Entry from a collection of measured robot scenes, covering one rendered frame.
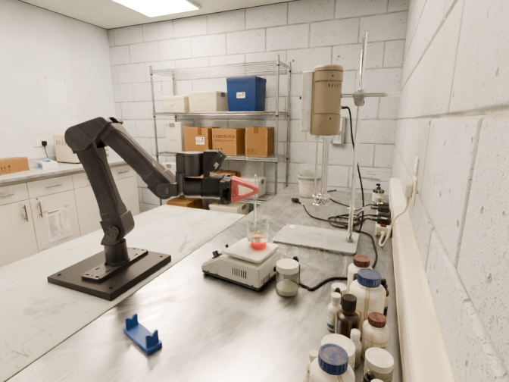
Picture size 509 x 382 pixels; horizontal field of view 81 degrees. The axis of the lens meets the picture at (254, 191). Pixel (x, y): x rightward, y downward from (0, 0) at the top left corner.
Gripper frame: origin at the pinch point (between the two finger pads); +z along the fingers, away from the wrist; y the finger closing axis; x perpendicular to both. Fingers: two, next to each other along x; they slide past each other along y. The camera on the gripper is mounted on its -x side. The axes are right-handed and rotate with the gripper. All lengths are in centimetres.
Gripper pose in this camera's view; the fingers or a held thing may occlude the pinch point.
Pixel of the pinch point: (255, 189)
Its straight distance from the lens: 83.2
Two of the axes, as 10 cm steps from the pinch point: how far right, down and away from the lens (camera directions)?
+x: -0.3, 9.7, 2.3
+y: 0.6, -2.3, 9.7
